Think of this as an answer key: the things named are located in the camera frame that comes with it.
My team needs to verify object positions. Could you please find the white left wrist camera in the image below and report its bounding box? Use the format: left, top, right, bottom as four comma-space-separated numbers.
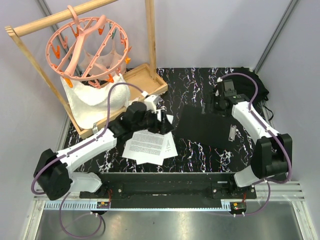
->
143, 94, 160, 111

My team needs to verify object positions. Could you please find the black clipboard folder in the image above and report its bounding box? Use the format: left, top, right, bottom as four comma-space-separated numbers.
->
174, 105, 240, 151

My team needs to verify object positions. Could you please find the aluminium rail frame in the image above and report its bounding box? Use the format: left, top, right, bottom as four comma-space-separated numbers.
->
22, 181, 320, 240

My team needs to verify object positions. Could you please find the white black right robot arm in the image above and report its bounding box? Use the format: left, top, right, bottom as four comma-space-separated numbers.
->
205, 78, 293, 199

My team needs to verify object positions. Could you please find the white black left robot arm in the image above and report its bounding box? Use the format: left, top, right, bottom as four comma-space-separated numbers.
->
31, 101, 174, 201

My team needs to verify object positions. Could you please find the black cloth bundle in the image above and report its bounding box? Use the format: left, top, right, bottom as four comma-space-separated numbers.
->
235, 67, 269, 105

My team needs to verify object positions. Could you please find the pink round clip hanger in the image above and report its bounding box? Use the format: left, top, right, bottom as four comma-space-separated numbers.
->
45, 5, 132, 89

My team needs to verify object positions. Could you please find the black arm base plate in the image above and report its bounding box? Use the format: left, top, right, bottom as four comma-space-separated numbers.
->
79, 172, 257, 200

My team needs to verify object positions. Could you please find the paper sheet with drawing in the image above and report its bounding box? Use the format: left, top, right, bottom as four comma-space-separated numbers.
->
161, 132, 178, 159

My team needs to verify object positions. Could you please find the black marble pattern mat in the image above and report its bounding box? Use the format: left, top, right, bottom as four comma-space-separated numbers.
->
76, 67, 265, 174

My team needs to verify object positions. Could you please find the wooden drying rack frame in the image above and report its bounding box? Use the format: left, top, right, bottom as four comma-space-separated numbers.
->
5, 0, 168, 139

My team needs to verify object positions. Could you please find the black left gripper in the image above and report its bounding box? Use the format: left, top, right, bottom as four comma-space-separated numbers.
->
133, 107, 174, 135

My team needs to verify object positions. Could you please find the sheer pink mesh garment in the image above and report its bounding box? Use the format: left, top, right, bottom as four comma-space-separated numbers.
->
78, 40, 123, 75

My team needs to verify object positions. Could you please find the white towel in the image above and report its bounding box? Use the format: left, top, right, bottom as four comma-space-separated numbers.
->
60, 75, 131, 129

